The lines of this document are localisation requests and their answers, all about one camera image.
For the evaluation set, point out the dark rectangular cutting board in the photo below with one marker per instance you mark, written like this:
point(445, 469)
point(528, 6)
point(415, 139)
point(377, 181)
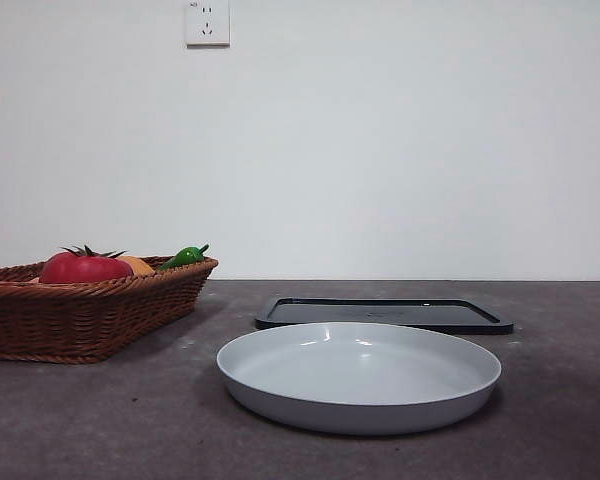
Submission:
point(430, 312)

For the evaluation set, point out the red tomato with green stem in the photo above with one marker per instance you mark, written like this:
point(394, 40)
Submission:
point(85, 270)

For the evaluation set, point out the white wall socket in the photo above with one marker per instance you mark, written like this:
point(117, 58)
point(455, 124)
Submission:
point(208, 25)

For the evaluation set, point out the green chili pepper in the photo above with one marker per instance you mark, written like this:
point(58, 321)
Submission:
point(182, 258)

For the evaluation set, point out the white round plate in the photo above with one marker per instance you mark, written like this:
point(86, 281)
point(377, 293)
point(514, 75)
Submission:
point(360, 380)

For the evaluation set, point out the brown wicker basket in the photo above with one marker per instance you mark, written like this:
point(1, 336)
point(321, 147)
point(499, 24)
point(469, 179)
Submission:
point(80, 320)

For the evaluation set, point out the yellow-orange mango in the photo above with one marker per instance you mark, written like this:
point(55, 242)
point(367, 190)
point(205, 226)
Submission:
point(141, 266)

